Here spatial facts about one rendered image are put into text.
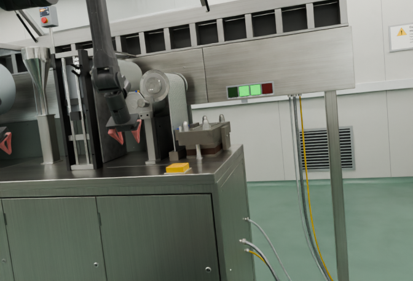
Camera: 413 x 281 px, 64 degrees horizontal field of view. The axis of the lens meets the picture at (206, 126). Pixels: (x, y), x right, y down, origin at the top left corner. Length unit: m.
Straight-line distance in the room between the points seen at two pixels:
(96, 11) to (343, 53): 1.17
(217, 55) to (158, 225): 0.93
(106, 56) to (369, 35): 3.47
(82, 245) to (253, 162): 2.96
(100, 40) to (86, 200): 0.70
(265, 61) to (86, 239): 1.18
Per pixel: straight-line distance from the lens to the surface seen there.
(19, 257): 1.81
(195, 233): 1.31
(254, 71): 1.75
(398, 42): 4.21
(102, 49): 1.05
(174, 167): 1.25
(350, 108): 4.11
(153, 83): 1.52
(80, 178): 1.44
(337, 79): 1.74
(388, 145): 4.23
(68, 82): 1.65
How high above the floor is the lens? 1.17
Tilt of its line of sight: 5 degrees down
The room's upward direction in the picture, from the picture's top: 6 degrees counter-clockwise
